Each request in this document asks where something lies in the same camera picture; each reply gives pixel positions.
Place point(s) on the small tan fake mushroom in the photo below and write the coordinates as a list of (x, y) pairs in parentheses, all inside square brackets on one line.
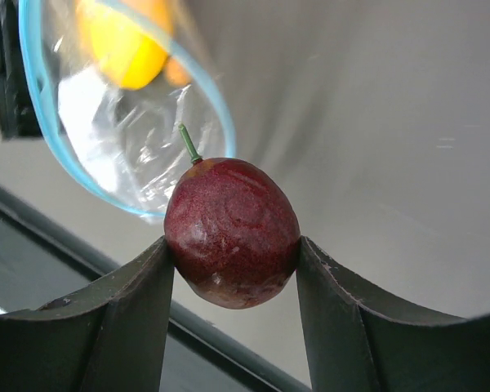
[(175, 74)]

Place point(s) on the yellow fake lemon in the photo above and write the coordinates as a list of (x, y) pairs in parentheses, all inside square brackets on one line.
[(119, 47)]

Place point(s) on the clear zip top bag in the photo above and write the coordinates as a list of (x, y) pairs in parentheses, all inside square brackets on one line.
[(124, 146)]

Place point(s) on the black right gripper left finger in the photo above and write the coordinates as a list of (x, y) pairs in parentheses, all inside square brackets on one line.
[(107, 336)]

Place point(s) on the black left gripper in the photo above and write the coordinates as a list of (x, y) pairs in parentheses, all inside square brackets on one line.
[(17, 117)]

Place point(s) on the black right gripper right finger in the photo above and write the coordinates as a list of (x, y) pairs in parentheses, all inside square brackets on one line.
[(360, 337)]

